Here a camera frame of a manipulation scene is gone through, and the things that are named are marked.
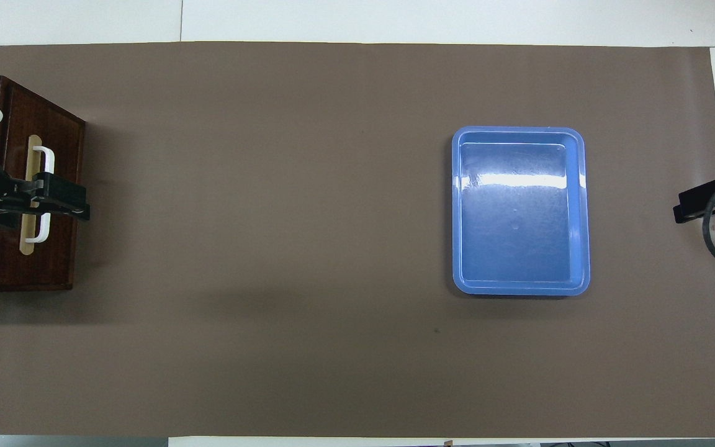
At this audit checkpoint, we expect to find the white drawer handle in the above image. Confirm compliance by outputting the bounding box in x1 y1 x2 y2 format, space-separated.
24 146 55 243

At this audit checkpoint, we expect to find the wooden drawer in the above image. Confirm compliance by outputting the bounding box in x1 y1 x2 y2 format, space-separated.
0 78 86 292

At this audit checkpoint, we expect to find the blue plastic tray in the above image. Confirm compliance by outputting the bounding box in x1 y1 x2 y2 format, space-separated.
452 126 591 297

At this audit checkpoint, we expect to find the brown table mat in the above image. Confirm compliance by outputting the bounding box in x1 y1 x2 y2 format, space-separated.
0 42 715 438

